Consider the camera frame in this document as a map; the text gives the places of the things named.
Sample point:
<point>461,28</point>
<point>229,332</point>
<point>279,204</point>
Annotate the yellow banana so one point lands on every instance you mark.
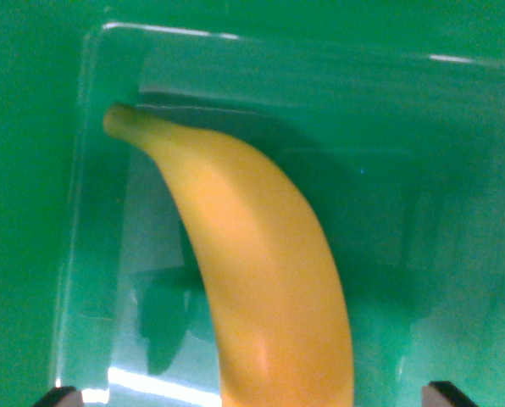
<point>256,254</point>

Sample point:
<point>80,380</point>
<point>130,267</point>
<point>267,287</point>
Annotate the green plastic bin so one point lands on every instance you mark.
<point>426,212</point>

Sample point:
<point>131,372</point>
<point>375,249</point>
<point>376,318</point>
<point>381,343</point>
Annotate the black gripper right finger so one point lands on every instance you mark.
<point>441,396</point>

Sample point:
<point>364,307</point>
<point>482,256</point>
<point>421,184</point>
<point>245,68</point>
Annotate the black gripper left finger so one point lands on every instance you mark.
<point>59,398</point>

